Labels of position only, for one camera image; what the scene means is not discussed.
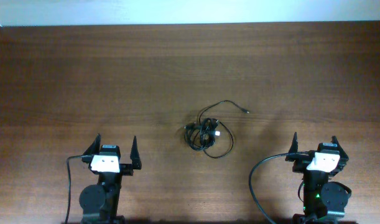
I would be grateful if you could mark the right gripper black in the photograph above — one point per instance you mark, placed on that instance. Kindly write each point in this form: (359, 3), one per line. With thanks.
(301, 163)

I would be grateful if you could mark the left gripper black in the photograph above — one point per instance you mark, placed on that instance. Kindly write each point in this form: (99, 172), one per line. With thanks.
(125, 170)

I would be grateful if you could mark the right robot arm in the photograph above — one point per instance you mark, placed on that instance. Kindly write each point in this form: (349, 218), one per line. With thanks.
(324, 200)

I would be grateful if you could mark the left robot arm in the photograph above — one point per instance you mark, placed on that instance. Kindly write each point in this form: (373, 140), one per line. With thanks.
(100, 201)

